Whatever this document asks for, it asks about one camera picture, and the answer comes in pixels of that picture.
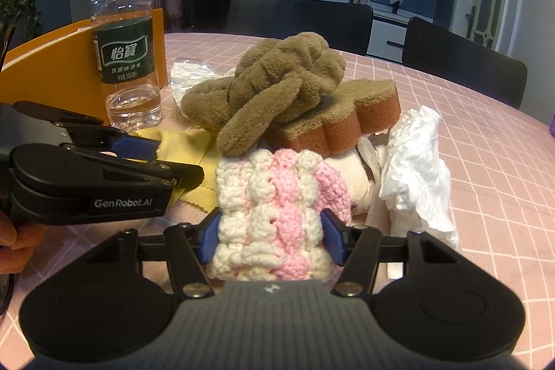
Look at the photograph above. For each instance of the cream plush toy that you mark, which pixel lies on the cream plush toy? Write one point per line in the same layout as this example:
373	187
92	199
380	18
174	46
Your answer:
351	175

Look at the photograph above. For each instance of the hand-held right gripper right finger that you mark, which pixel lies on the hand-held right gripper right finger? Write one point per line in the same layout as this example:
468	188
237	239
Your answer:
334	239

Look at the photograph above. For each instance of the clear plastic water bottle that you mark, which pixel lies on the clear plastic water bottle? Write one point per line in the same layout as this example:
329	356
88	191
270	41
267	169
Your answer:
125	19

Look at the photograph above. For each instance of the purple tissue pack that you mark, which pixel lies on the purple tissue pack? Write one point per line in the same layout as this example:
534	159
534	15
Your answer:
552	125

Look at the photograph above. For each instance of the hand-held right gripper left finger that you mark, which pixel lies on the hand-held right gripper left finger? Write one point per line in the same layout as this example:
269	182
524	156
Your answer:
210	239

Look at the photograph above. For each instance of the yellow cloth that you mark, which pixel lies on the yellow cloth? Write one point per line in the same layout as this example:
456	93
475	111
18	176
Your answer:
182	153

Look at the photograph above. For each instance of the pink and white crochet piece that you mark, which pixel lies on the pink and white crochet piece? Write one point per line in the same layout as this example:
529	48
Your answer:
269	214

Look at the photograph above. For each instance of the brown flower-shaped sponge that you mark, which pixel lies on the brown flower-shaped sponge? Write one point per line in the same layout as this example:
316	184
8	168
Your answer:
347	114

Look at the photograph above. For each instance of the black chair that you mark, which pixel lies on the black chair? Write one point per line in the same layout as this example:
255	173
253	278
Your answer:
299	19
464	58

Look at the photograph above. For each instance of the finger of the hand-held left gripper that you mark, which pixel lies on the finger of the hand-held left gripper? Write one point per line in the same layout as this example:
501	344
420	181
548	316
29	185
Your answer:
134	146
130	171

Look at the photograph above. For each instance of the orange box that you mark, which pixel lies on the orange box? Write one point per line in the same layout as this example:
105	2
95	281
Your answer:
52	66

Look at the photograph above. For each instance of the pink checked tablecloth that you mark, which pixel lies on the pink checked tablecloth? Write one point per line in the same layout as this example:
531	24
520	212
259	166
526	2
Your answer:
490	162

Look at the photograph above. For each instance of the person's left hand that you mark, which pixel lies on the person's left hand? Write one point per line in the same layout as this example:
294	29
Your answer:
13	242

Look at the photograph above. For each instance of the white tissue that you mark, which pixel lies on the white tissue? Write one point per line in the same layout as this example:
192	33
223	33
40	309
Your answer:
416	179

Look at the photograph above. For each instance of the brown plush toy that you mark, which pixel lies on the brown plush toy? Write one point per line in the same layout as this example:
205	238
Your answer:
269	88

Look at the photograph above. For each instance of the white cabinet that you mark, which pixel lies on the white cabinet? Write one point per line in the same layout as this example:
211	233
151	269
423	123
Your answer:
390	36

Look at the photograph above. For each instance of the clear plastic bag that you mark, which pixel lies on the clear plastic bag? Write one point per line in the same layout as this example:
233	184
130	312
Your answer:
190	77

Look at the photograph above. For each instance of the green potted plant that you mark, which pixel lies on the green potted plant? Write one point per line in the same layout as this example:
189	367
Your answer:
17	6

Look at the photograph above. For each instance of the dark sideboard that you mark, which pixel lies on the dark sideboard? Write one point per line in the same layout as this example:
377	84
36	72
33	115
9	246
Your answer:
210	3

